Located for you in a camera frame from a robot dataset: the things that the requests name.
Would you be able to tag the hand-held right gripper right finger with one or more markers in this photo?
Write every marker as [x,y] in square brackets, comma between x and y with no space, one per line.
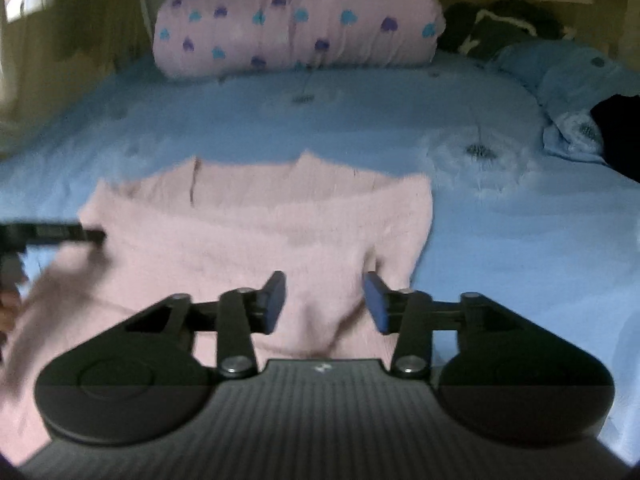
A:
[376,305]

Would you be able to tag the blue pillow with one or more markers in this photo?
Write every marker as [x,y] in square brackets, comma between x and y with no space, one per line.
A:
[555,72]

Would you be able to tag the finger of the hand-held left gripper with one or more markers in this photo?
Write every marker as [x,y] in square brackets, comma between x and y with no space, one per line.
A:
[65,234]

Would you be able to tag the blue dandelion print bed sheet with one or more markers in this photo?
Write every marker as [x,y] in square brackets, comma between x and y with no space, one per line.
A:
[500,240]

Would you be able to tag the pink knitted cardigan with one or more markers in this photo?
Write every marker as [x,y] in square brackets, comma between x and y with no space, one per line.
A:
[240,230]

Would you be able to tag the black cloth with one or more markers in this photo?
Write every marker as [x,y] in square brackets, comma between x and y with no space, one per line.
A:
[620,135]

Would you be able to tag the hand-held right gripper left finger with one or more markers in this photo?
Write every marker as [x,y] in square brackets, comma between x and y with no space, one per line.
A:
[272,305]

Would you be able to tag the pink heart print pillow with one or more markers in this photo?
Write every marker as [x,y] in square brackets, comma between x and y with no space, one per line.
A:
[300,15]

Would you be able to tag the person's left hand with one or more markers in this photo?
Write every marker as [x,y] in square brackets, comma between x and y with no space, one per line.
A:
[9,312]

